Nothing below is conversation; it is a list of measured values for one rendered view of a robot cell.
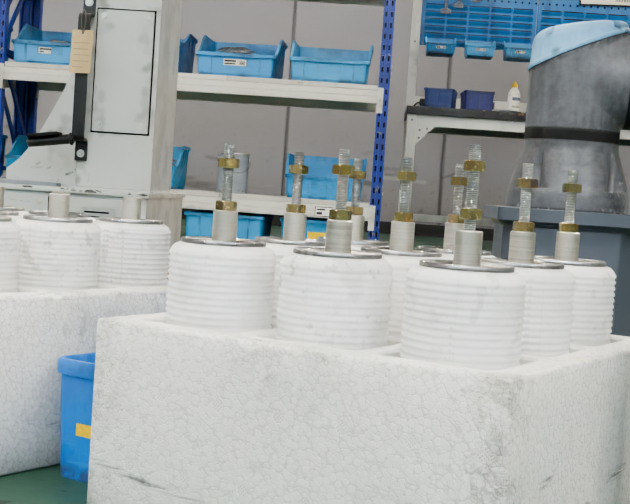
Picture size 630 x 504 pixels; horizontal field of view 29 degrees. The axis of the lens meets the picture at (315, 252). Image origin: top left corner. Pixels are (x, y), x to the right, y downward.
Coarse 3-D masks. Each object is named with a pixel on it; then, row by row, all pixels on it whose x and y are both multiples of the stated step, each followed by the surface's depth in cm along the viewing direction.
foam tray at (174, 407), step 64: (128, 320) 106; (128, 384) 105; (192, 384) 101; (256, 384) 98; (320, 384) 95; (384, 384) 92; (448, 384) 89; (512, 384) 87; (576, 384) 99; (128, 448) 105; (192, 448) 101; (256, 448) 98; (320, 448) 95; (384, 448) 92; (448, 448) 89; (512, 448) 88; (576, 448) 100
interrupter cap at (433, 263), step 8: (424, 264) 95; (432, 264) 94; (440, 264) 94; (448, 264) 93; (488, 264) 98; (496, 264) 99; (488, 272) 93; (496, 272) 93; (504, 272) 94; (512, 272) 95
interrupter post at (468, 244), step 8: (456, 232) 96; (464, 232) 96; (472, 232) 95; (480, 232) 96; (456, 240) 96; (464, 240) 96; (472, 240) 95; (480, 240) 96; (456, 248) 96; (464, 248) 96; (472, 248) 96; (480, 248) 96; (456, 256) 96; (464, 256) 96; (472, 256) 96; (480, 256) 96; (456, 264) 96; (464, 264) 96; (472, 264) 96; (480, 264) 96
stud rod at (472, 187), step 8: (472, 144) 96; (480, 144) 96; (472, 152) 96; (480, 152) 96; (480, 160) 96; (472, 176) 96; (472, 184) 96; (472, 192) 96; (472, 200) 96; (472, 208) 96; (472, 224) 96
